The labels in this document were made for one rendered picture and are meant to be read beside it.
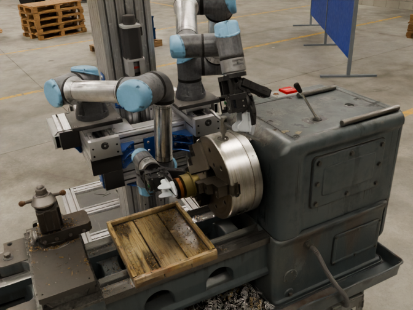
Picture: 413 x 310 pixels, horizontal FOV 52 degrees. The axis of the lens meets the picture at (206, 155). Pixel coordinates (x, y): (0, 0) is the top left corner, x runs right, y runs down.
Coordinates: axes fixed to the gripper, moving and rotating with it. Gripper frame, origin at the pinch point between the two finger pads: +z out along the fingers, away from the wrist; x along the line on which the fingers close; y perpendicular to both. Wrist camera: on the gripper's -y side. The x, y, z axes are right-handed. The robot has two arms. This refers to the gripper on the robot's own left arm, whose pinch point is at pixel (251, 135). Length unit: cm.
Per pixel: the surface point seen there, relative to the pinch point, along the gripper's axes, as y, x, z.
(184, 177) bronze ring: 17.0, -22.3, 11.9
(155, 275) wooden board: 36, -14, 39
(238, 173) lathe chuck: 2.6, -8.9, 12.8
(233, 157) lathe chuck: 2.2, -10.7, 7.5
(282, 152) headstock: -10.7, -0.7, 8.0
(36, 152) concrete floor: 55, -349, 16
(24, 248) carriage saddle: 73, -46, 26
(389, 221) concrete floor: -158, -103, 102
